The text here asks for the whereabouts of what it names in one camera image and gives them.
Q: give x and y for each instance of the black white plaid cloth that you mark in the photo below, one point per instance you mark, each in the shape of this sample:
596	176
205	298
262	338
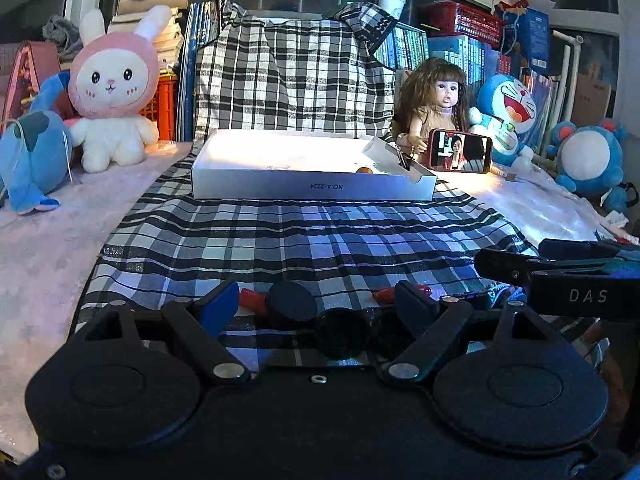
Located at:
300	240

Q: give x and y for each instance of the white plastic pipe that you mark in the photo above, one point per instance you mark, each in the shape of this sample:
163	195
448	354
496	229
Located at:
564	85

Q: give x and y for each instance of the small white red packet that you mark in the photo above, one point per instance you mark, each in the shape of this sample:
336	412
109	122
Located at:
615	225

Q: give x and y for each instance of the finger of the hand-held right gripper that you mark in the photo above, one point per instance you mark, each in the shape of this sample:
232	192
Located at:
505	265
580	250

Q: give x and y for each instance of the red plastic crate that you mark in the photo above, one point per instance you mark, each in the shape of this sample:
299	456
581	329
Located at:
165	105

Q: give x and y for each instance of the blue gift box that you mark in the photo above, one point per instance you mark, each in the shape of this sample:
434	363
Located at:
532	35

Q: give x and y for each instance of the black round disc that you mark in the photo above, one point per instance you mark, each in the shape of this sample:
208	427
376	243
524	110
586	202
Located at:
341	335
291	302

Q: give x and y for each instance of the small red plastic piece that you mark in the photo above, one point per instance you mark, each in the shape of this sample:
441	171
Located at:
251	301

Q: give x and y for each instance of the pink white bunny plush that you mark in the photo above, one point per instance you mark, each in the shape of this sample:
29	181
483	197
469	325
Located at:
112	80

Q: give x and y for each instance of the blue round bear plush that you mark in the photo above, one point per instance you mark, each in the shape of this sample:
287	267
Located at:
590	160

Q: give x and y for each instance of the small orange round item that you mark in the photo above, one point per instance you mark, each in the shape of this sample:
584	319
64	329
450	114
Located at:
364	170

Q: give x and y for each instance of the stack of white books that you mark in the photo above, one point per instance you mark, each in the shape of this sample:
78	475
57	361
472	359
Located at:
150	5

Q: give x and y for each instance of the red plastic stick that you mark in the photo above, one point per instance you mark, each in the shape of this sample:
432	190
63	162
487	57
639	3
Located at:
384	295

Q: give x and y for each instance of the blue robot cat plush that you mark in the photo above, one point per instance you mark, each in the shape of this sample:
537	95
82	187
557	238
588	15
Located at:
510	105

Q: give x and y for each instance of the smartphone with lit screen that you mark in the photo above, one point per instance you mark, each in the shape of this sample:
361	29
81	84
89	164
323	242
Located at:
460	152

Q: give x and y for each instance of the row of light blue books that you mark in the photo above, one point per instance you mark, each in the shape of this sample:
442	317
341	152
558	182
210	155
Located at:
470	55

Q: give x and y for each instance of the red plastic basket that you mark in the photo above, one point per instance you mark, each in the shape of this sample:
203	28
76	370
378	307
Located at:
465	20

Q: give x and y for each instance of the grey knitted cloth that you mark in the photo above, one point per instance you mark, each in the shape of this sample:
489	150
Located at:
60	32

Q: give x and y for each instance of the row of teal books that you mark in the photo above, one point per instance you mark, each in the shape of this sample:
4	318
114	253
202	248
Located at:
405	47

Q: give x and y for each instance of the pink toy house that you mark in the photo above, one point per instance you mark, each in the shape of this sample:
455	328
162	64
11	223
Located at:
30	60

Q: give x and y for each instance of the white shallow cardboard box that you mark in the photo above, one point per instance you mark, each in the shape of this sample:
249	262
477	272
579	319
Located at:
300	187

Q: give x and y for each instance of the brown cardboard sheet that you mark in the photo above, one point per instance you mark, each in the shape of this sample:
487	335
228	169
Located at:
592	100

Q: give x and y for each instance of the row of upright blue books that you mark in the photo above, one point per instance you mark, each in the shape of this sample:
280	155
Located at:
192	60

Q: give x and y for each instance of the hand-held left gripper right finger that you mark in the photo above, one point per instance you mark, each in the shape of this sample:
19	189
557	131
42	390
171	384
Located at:
407	306

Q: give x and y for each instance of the blue long-eared plush toy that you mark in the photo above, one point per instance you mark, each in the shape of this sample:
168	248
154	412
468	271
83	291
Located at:
30	160

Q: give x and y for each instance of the brown-haired doll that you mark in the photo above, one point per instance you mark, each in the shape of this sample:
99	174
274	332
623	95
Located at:
447	92

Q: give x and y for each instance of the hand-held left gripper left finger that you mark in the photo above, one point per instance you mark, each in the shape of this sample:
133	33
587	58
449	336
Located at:
220	304

